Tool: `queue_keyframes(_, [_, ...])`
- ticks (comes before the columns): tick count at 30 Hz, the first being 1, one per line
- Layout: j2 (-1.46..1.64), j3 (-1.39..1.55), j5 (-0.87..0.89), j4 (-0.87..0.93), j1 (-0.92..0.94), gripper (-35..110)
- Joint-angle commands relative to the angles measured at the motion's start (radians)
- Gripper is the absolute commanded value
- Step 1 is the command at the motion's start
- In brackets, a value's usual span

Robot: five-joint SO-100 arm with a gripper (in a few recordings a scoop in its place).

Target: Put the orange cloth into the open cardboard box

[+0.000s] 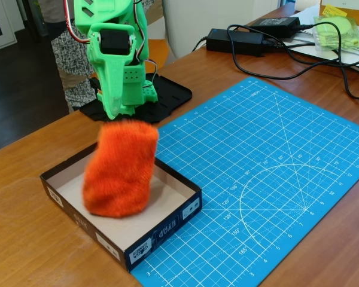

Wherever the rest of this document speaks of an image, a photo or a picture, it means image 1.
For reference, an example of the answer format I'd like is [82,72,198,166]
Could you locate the black cardboard box tray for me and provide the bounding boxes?
[39,142,203,273]

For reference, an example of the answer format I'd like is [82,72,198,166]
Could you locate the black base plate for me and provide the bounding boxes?
[79,73,193,125]

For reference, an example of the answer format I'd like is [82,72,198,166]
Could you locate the black power adapter white label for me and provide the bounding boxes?
[250,17,302,39]

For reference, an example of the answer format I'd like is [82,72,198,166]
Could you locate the blue cutting mat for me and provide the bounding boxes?
[130,77,359,287]

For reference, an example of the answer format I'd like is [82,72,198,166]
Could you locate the white papers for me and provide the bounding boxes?
[287,8,359,73]

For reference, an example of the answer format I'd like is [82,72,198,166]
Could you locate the short black adapter cable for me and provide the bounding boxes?
[191,35,209,52]

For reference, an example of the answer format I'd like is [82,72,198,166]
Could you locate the black power adapter blue light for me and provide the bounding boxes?
[205,28,269,57]

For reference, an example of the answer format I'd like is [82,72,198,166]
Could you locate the red white servo wire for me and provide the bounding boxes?
[63,0,91,45]

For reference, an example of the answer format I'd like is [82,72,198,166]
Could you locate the orange fluffy sock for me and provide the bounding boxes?
[82,118,160,218]

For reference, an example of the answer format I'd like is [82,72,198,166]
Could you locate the plastic bag with green parts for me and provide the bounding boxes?
[313,15,359,52]

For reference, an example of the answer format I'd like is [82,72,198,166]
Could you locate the orange black table clamp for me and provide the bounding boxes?
[89,77,104,96]

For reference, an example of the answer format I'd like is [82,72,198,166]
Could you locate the long black power cable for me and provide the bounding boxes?
[226,22,359,100]

